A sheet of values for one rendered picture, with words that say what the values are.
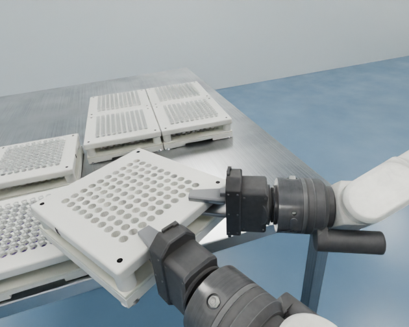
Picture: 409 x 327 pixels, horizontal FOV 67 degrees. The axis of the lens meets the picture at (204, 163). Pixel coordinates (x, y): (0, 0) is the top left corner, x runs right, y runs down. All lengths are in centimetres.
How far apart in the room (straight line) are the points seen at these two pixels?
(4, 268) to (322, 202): 56
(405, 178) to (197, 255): 31
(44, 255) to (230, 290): 41
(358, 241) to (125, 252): 33
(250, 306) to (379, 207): 24
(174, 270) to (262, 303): 10
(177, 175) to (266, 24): 401
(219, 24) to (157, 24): 78
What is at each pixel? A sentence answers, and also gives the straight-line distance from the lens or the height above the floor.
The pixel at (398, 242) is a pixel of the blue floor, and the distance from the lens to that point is 207.
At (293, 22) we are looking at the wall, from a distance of 469.
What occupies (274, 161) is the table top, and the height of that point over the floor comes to 85.
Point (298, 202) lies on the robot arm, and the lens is 47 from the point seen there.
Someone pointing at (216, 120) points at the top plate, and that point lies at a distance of 106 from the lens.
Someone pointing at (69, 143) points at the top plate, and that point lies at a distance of 107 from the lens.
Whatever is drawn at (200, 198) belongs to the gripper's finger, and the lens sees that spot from 49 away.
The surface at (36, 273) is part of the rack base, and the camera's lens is 71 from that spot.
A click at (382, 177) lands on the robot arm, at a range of 50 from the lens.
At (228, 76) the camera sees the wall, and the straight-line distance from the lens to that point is 439.
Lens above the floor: 134
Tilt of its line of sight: 31 degrees down
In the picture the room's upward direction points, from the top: 5 degrees counter-clockwise
